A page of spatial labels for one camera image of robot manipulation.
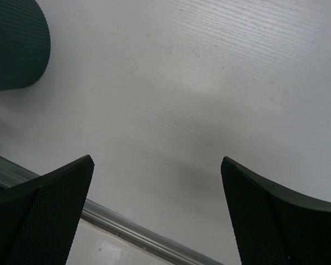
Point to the aluminium table edge rail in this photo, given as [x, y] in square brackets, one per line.
[12, 174]

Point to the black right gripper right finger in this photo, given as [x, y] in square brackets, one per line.
[274, 224]

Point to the teal ribbed plastic bin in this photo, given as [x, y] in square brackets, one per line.
[25, 44]

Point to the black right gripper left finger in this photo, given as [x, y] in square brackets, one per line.
[39, 217]

